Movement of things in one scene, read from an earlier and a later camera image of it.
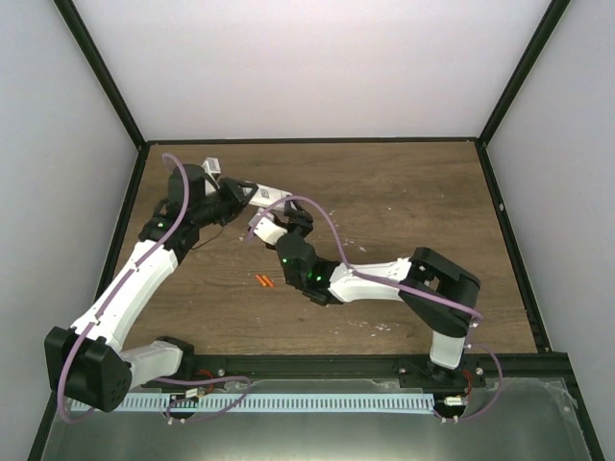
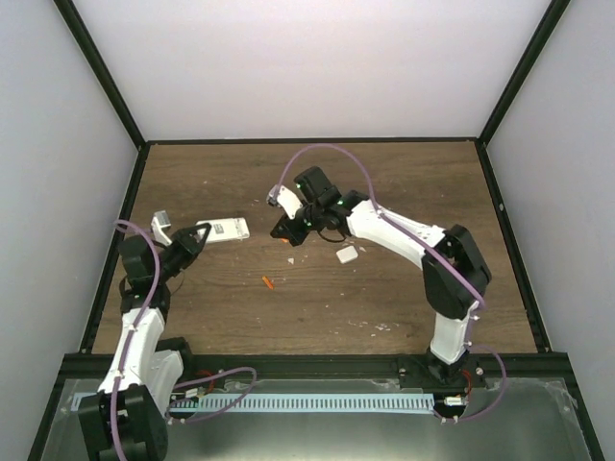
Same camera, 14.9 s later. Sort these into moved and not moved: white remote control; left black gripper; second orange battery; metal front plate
Moved: left black gripper; white remote control
Not moved: second orange battery; metal front plate
